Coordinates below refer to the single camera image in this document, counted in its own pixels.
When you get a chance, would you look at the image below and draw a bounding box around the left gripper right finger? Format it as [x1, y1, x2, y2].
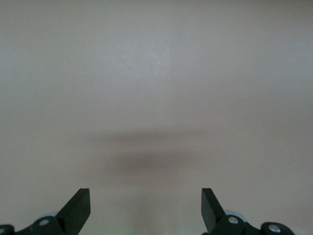
[201, 188, 298, 235]

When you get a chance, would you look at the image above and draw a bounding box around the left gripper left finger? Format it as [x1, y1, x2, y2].
[0, 188, 91, 235]

